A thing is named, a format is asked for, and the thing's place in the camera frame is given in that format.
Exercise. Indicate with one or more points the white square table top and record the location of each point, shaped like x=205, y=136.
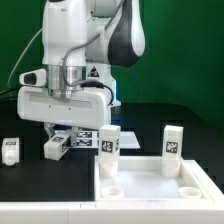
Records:
x=139, y=178

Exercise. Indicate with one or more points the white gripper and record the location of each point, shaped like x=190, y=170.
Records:
x=87, y=108

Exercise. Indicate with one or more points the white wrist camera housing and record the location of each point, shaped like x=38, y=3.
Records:
x=34, y=78

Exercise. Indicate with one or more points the white sheet with tags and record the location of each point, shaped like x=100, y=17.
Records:
x=90, y=139

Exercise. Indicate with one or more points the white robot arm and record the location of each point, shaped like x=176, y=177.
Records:
x=82, y=40

